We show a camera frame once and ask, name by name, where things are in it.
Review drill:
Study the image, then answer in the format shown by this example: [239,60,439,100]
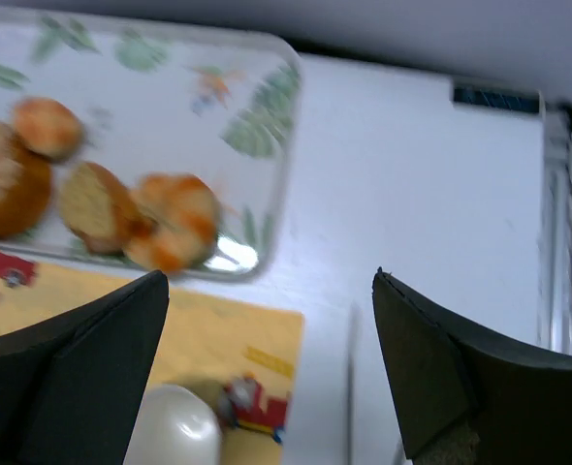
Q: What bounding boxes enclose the floral white serving tray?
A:
[0,6,302,279]

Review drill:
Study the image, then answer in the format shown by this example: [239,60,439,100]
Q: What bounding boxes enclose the white round cup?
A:
[124,385,222,465]

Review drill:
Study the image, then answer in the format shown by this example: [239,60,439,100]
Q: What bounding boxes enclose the large brown muffin bread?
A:
[0,122,53,238]

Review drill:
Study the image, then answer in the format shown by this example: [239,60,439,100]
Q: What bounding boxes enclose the silver metal tongs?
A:
[344,303,360,465]

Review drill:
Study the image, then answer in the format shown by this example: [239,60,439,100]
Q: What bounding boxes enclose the sliced brown bread loaf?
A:
[59,162,143,255]

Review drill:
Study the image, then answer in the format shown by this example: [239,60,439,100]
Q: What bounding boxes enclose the yellow vehicle print placemat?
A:
[0,252,304,457]

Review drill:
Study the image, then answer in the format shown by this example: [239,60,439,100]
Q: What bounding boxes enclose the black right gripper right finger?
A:
[372,271,572,464]

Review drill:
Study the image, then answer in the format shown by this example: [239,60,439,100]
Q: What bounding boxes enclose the orange striped croissant bread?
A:
[123,172,221,274]

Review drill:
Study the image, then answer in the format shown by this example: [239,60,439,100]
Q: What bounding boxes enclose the small round bread bun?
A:
[12,97,83,161]

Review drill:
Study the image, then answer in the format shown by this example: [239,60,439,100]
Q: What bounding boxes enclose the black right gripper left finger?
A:
[0,271,170,465]

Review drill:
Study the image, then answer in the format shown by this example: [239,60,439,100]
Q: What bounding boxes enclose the aluminium table frame rail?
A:
[538,102,572,355]

